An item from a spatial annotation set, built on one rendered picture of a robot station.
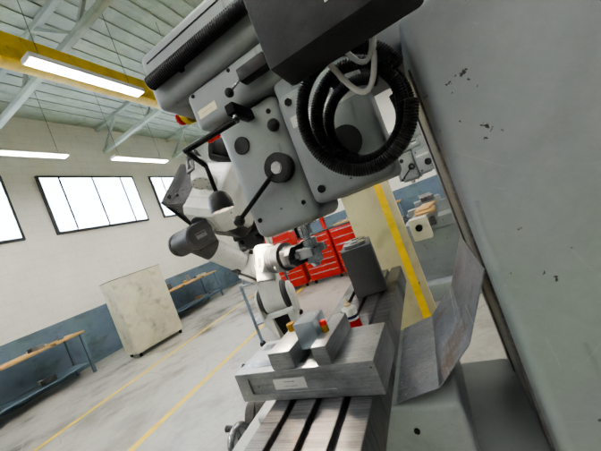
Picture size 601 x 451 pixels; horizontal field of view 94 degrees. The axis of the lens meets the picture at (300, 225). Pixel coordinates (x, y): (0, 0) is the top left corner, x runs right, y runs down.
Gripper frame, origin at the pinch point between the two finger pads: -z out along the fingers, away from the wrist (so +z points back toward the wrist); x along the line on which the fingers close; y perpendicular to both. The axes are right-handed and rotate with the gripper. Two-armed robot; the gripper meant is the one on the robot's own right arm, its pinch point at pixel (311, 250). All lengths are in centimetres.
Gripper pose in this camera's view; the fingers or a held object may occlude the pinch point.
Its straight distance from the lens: 79.3
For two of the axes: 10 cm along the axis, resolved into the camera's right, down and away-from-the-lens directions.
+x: 6.7, -2.6, 7.0
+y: 3.5, 9.4, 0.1
